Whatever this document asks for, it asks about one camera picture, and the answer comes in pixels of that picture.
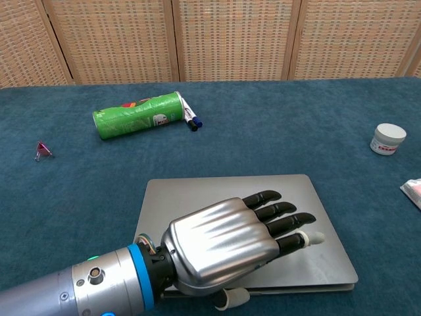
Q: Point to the blue felt table cover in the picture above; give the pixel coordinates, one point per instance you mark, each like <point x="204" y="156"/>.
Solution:
<point x="263" y="138"/>

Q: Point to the pink tissue packet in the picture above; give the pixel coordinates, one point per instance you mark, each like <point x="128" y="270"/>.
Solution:
<point x="413" y="192"/>

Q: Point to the woven wooden folding screen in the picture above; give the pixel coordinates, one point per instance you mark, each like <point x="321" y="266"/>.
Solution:
<point x="230" y="39"/>

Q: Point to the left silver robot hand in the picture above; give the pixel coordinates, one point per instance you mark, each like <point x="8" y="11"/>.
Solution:
<point x="220" y="240"/>

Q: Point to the pink binder clip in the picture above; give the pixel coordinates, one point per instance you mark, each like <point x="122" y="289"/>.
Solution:
<point x="41" y="149"/>

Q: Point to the white marker blue cap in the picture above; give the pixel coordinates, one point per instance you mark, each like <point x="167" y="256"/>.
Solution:
<point x="196" y="121"/>

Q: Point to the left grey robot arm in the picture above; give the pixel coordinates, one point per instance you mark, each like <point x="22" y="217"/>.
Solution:
<point x="82" y="289"/>

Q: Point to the silver laptop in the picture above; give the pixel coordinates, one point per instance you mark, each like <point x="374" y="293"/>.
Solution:
<point x="184" y="197"/>

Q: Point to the white plastic jar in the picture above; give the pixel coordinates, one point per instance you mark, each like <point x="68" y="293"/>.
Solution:
<point x="388" y="138"/>

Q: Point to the white marker black cap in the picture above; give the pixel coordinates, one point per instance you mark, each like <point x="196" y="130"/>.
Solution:
<point x="188" y="119"/>

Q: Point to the green chips can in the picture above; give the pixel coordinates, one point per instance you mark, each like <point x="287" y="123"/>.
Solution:
<point x="131" y="121"/>

